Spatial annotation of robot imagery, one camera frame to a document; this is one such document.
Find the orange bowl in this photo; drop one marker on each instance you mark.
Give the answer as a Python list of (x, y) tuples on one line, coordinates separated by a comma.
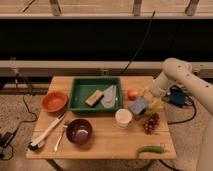
[(54, 102)]

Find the blue sponge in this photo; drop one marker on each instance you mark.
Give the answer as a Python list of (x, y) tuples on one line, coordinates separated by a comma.
[(138, 106)]

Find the grey folded cloth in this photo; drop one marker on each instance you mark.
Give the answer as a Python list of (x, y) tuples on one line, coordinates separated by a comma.
[(108, 101)]

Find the orange fruit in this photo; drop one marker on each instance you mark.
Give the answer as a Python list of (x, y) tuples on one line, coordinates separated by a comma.
[(132, 94)]

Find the green plastic tray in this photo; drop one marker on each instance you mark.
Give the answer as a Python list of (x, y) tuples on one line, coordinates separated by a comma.
[(84, 87)]

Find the blue box on floor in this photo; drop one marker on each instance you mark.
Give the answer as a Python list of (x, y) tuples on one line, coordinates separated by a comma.
[(177, 97)]

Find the green pepper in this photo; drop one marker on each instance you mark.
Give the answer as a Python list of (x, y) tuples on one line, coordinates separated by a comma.
[(154, 149)]

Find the dark maroon bowl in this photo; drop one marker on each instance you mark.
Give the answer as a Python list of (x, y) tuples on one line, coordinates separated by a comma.
[(79, 131)]

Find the red grape bunch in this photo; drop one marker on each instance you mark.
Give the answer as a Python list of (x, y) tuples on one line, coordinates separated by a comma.
[(151, 123)]

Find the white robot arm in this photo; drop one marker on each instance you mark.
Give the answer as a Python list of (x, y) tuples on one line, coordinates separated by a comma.
[(179, 71)]

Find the tan scrub block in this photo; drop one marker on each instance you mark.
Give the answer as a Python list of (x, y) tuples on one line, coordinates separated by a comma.
[(94, 98)]

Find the silver fork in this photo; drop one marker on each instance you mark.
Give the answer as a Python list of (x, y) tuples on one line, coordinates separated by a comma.
[(65, 125)]

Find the white handled dish brush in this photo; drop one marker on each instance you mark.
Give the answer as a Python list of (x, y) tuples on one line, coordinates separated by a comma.
[(38, 142)]

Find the wooden table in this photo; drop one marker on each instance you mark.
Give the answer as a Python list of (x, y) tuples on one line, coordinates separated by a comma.
[(108, 141)]

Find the black power adapter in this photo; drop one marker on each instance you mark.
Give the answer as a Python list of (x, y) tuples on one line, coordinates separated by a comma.
[(6, 139)]

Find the white plastic cup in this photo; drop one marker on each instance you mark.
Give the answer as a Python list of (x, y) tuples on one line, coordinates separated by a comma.
[(123, 117)]

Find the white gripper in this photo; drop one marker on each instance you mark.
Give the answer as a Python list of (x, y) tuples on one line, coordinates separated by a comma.
[(153, 95)]

